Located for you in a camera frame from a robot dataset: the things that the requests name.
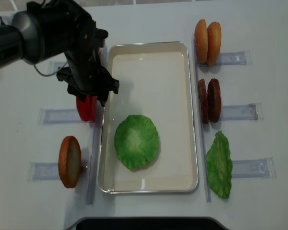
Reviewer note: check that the clear bun slider left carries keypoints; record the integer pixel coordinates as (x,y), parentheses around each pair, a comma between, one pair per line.
(39,171)

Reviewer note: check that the clear bun slider right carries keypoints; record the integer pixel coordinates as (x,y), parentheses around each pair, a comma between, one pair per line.
(234,58)

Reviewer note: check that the clear lettuce slider right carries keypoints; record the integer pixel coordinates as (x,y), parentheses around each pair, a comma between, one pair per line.
(260,168)

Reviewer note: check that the standing bun half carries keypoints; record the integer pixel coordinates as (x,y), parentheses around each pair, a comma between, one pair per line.
(201,41)
(214,43)

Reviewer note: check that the clear patty slider right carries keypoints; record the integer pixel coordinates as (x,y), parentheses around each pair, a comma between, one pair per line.
(252,111)

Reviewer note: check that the clear bun slider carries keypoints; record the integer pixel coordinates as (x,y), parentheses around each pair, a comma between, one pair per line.
(39,171)
(234,58)

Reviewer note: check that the red tomato slice in rack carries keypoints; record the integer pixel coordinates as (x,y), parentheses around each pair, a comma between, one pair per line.
(82,109)

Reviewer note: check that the white rectangular tray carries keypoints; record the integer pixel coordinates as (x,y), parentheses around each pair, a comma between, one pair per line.
(155,90)

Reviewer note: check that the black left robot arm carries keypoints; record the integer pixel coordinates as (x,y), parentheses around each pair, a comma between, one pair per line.
(45,30)

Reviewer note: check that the brown meat patty outer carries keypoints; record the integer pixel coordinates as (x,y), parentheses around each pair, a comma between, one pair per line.
(214,100)

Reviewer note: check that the clear tomato slider left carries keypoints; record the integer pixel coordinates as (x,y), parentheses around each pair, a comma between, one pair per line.
(59,116)

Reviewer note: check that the standing bun half far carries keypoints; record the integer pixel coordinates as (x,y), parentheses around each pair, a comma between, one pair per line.
(201,41)

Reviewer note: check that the dark robot base bottom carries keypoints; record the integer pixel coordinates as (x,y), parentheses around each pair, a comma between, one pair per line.
(161,223)

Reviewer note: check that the red tomato slice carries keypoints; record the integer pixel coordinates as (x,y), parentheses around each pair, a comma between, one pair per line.
(91,107)
(82,109)

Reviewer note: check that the clear acrylic left rail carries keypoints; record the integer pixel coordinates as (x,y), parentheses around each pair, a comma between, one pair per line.
(93,168)

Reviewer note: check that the standing bun half near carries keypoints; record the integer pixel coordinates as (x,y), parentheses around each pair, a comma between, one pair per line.
(214,43)

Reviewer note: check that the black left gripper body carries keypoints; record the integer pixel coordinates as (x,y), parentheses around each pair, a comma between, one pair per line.
(85,75)

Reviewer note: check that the bun half left rack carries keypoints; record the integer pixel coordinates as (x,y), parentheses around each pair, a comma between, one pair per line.
(69,163)

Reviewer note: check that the green lettuce leaf on bun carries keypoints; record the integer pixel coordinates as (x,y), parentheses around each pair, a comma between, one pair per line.
(136,142)

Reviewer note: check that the brown meat patty near tray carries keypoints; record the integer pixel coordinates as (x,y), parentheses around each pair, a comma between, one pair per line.
(203,101)

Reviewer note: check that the standing green lettuce leaf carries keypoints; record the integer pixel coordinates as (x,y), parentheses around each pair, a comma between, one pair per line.
(219,166)

